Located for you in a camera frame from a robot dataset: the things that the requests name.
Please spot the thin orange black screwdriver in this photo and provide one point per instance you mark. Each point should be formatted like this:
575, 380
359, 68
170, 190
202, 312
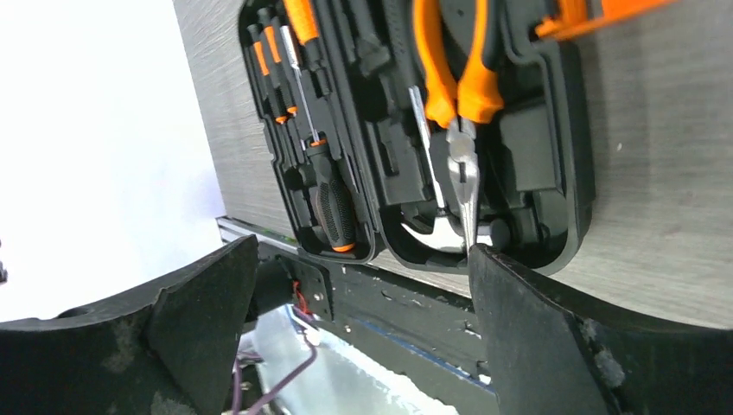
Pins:
287, 105

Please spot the small orange black screwdriver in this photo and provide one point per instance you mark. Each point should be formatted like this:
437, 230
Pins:
278, 114

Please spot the orange handled pliers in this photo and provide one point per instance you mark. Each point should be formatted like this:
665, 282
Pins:
460, 105

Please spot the orange handled screwdriver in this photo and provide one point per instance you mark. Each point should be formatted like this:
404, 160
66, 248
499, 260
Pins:
318, 84

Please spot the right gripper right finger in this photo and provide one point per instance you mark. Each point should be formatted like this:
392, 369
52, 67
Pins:
553, 349

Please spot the black tool kit case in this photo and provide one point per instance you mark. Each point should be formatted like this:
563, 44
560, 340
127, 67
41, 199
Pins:
535, 156

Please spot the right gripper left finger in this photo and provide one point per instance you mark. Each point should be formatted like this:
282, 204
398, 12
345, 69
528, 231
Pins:
166, 346

